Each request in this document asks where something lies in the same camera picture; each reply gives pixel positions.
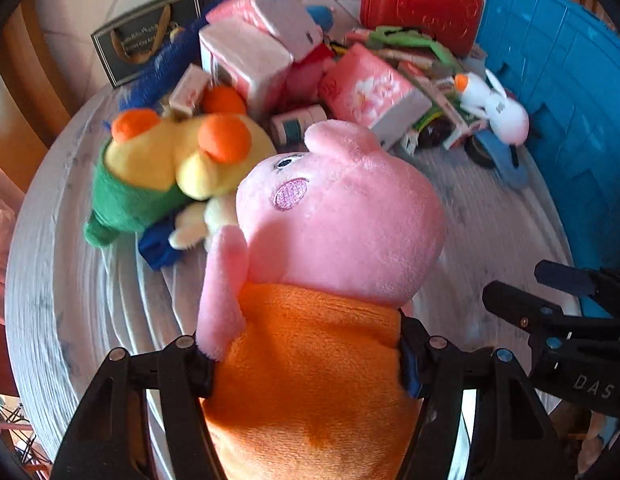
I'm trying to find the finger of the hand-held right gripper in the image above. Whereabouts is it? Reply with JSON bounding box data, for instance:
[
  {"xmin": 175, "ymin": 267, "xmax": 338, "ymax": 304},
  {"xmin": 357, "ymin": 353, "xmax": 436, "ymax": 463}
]
[
  {"xmin": 534, "ymin": 259, "xmax": 620, "ymax": 311},
  {"xmin": 482, "ymin": 282, "xmax": 620, "ymax": 346}
]

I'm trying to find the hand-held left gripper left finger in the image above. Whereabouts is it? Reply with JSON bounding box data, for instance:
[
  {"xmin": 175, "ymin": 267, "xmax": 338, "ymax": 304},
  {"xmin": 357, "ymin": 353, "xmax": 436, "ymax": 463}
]
[{"xmin": 50, "ymin": 332, "xmax": 225, "ymax": 480}]

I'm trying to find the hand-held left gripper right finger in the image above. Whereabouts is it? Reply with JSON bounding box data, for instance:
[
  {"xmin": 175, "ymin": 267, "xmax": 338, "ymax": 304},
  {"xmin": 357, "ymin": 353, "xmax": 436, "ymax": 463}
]
[{"xmin": 395, "ymin": 316, "xmax": 563, "ymax": 480}]

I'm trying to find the pink pig plush orange dress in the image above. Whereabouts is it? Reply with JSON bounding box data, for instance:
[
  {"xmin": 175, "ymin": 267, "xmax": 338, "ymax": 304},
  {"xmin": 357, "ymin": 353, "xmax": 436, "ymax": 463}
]
[{"xmin": 196, "ymin": 120, "xmax": 447, "ymax": 480}]

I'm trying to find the blue plastic crate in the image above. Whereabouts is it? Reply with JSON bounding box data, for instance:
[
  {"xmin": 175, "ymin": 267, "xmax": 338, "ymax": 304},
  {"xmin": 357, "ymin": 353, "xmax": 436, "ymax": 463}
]
[{"xmin": 474, "ymin": 0, "xmax": 620, "ymax": 318}]

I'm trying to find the light blue striped tablecloth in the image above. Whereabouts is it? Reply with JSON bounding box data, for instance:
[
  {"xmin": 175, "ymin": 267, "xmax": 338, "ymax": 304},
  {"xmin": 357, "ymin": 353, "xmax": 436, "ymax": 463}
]
[{"xmin": 5, "ymin": 85, "xmax": 580, "ymax": 480}]

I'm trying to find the blue flat round object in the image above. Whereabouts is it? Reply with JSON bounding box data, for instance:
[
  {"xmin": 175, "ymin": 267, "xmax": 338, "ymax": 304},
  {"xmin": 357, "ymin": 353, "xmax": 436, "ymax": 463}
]
[{"xmin": 465, "ymin": 130, "xmax": 531, "ymax": 188}]

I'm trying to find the white rabbit toy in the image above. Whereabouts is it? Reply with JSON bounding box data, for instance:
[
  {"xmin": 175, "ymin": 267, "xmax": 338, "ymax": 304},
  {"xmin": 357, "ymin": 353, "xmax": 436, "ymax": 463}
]
[{"xmin": 454, "ymin": 69, "xmax": 531, "ymax": 147}]

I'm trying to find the yellow green plush duck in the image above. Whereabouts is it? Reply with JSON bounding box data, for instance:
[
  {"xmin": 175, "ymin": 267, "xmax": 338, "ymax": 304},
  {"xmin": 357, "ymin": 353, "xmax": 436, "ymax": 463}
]
[{"xmin": 84, "ymin": 85, "xmax": 278, "ymax": 271}]

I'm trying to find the heap of small packets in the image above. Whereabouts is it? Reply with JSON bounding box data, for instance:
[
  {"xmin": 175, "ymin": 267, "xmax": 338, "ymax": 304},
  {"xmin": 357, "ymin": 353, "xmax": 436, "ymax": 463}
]
[{"xmin": 345, "ymin": 27, "xmax": 490, "ymax": 153}]

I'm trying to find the white green medicine box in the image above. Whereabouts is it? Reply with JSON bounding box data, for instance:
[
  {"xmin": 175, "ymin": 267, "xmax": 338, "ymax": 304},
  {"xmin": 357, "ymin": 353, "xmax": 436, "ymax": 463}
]
[{"xmin": 270, "ymin": 105, "xmax": 328, "ymax": 153}]

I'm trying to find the white red small box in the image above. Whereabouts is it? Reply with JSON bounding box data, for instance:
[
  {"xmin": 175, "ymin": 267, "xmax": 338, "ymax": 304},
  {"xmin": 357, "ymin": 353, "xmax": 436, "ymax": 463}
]
[{"xmin": 167, "ymin": 64, "xmax": 211, "ymax": 116}]

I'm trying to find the blue feather duster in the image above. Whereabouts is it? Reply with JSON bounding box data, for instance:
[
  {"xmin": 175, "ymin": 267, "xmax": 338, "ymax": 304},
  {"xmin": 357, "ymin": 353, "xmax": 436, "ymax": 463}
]
[{"xmin": 117, "ymin": 0, "xmax": 268, "ymax": 111}]

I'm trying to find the red small suitcase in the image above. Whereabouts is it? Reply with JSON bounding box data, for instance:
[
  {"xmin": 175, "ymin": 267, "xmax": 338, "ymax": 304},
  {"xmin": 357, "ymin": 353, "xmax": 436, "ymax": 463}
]
[{"xmin": 360, "ymin": 0, "xmax": 484, "ymax": 58}]

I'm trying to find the blue plush toy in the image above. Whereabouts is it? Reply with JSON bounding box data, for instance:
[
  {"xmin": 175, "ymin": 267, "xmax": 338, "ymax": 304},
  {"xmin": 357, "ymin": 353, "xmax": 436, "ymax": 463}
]
[{"xmin": 306, "ymin": 4, "xmax": 335, "ymax": 31}]

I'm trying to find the curved wooden wall frame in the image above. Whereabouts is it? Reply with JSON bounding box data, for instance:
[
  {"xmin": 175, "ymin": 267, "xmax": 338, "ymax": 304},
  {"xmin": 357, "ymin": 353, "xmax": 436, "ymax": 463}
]
[{"xmin": 0, "ymin": 0, "xmax": 86, "ymax": 191}]

